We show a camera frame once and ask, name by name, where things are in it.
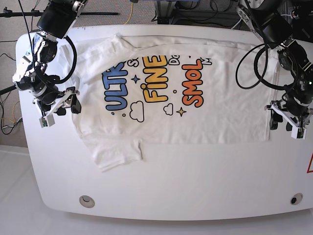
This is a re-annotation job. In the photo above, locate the table grommet hole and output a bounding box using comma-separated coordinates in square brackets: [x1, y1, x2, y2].
[79, 195, 95, 209]
[290, 193, 303, 205]

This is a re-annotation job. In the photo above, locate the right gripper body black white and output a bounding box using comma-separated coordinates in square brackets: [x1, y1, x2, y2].
[33, 87, 79, 117]

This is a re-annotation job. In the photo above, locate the left table grommet hole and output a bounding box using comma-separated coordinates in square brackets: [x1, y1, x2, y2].
[79, 195, 95, 209]

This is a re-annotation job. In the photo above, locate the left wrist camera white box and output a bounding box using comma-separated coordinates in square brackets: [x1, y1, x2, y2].
[291, 126, 307, 140]

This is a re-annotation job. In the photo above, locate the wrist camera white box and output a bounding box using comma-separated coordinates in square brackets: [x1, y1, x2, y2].
[39, 115, 55, 128]
[291, 126, 307, 140]

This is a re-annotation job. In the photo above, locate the black cables bundle top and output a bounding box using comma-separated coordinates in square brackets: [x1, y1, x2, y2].
[151, 0, 247, 29]

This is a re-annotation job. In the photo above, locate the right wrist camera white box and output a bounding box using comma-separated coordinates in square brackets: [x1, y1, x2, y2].
[39, 115, 55, 128]

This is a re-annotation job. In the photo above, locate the black floor cable left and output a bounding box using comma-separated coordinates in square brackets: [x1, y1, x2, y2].
[0, 52, 23, 135]

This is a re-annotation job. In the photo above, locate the right table grommet hole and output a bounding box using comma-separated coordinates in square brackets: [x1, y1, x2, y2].
[290, 193, 303, 205]

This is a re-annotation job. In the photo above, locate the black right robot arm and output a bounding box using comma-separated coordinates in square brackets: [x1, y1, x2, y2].
[12, 0, 88, 118]

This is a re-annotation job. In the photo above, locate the yellow cable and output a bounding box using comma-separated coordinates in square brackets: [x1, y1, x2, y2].
[124, 0, 138, 25]

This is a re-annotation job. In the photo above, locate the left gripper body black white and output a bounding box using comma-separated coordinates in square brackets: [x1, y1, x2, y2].
[265, 91, 313, 127]

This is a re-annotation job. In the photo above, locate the white printed T-shirt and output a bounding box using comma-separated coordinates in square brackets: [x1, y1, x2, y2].
[67, 35, 276, 172]

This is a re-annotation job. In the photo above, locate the black tripod pole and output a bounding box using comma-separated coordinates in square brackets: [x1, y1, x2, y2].
[0, 7, 119, 18]

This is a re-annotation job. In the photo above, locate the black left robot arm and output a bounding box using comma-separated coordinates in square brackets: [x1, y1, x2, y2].
[237, 0, 313, 139]

